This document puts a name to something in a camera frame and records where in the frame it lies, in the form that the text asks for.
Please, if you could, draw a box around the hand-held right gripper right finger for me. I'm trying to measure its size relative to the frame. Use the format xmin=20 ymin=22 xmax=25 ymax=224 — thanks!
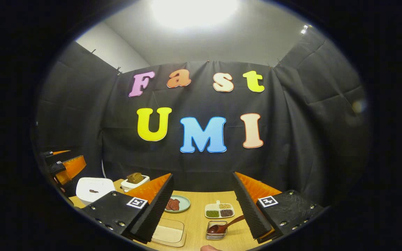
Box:
xmin=231 ymin=172 xmax=325 ymax=244

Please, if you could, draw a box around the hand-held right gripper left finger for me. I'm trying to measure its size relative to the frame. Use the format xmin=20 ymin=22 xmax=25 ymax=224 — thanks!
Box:
xmin=82 ymin=173 xmax=174 ymax=244

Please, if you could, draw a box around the white divided bean dish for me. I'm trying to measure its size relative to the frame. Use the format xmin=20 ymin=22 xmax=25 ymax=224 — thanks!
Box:
xmin=204 ymin=200 xmax=235 ymax=219

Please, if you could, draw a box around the white toaster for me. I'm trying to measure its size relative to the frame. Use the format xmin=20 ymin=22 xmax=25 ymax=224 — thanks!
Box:
xmin=121 ymin=175 xmax=150 ymax=192

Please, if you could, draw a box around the brown bread slice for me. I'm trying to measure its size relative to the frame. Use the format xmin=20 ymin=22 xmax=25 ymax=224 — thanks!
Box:
xmin=127 ymin=172 xmax=144 ymax=184

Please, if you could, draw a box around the white rice cooker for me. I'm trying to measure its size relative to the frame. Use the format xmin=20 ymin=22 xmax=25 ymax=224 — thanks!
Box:
xmin=76 ymin=177 xmax=116 ymax=205

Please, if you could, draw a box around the ceiling light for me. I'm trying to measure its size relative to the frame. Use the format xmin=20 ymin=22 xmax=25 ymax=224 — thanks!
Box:
xmin=150 ymin=0 xmax=240 ymax=30

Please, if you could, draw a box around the brown wooden spoon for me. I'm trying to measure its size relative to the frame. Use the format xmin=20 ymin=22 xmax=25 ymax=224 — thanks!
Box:
xmin=207 ymin=215 xmax=245 ymax=234

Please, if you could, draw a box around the pale green plate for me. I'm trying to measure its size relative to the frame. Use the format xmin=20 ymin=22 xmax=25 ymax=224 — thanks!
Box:
xmin=164 ymin=195 xmax=191 ymax=213

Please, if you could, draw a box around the black backdrop cloth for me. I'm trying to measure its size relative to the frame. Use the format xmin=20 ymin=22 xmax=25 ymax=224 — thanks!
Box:
xmin=35 ymin=28 xmax=371 ymax=206

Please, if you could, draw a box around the metal wire chopstick holder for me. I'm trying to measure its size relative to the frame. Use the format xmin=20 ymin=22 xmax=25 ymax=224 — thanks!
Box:
xmin=206 ymin=221 xmax=228 ymax=241

